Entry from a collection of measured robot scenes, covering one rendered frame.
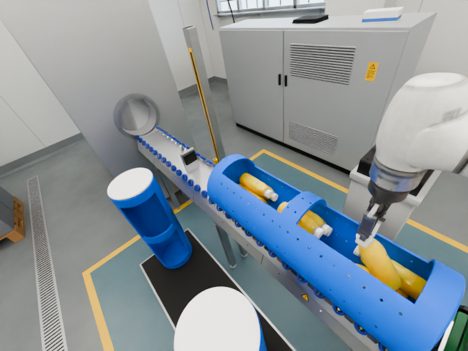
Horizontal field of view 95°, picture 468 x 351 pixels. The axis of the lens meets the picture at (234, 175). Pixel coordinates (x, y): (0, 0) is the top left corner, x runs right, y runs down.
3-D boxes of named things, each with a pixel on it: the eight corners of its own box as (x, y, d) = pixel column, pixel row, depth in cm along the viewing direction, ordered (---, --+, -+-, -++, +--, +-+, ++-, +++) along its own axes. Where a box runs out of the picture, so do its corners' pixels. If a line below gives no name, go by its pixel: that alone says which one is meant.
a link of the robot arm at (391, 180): (365, 161, 43) (359, 182, 47) (420, 180, 38) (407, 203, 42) (386, 140, 47) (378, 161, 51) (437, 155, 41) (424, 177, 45)
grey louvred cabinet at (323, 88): (255, 114, 396) (246, 19, 300) (381, 159, 261) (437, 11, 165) (233, 127, 374) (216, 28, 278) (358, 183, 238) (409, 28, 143)
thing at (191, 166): (198, 164, 154) (191, 147, 143) (201, 167, 151) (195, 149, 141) (186, 172, 149) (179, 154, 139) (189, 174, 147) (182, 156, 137)
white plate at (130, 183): (99, 187, 133) (100, 189, 134) (120, 206, 118) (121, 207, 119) (137, 162, 147) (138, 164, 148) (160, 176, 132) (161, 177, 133)
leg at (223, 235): (233, 260, 194) (219, 219, 152) (237, 264, 190) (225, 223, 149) (228, 265, 191) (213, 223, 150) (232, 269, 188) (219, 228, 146)
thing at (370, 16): (366, 20, 180) (368, 9, 175) (400, 18, 167) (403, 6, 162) (361, 24, 174) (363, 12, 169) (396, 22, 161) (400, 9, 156)
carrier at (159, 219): (154, 256, 192) (173, 276, 176) (99, 189, 134) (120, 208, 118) (179, 233, 206) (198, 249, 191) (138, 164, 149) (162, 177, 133)
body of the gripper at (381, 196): (381, 162, 50) (370, 190, 56) (363, 182, 47) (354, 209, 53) (420, 175, 46) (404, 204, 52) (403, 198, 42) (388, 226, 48)
